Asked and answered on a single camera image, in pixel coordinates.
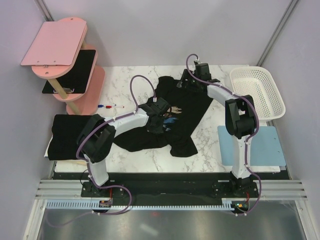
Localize black clipboard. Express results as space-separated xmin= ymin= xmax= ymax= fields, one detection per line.
xmin=57 ymin=49 xmax=96 ymax=94

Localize folded black t shirt stack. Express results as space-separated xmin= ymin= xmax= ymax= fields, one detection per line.
xmin=47 ymin=114 xmax=91 ymax=161

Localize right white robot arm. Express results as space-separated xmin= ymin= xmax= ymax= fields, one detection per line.
xmin=177 ymin=62 xmax=259 ymax=197

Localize wooden stick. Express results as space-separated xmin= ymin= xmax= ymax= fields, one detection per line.
xmin=75 ymin=160 xmax=87 ymax=166

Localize red marker pen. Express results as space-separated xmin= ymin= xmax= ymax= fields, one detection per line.
xmin=104 ymin=104 xmax=124 ymax=109

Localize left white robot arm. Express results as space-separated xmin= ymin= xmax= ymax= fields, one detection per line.
xmin=76 ymin=97 xmax=172 ymax=197

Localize white plastic basket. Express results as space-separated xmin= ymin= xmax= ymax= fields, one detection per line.
xmin=229 ymin=66 xmax=286 ymax=122

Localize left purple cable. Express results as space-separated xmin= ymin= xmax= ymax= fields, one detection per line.
xmin=44 ymin=74 xmax=158 ymax=228

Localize pink clipboard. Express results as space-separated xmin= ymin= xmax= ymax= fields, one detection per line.
xmin=21 ymin=19 xmax=86 ymax=66

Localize black graphic t shirt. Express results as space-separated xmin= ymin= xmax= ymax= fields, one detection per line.
xmin=113 ymin=76 xmax=213 ymax=158

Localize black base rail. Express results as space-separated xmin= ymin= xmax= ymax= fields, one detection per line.
xmin=80 ymin=170 xmax=260 ymax=201

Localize light blue mat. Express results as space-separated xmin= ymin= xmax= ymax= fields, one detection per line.
xmin=217 ymin=125 xmax=286 ymax=167

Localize white slotted cable duct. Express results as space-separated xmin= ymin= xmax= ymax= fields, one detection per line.
xmin=45 ymin=199 xmax=236 ymax=211

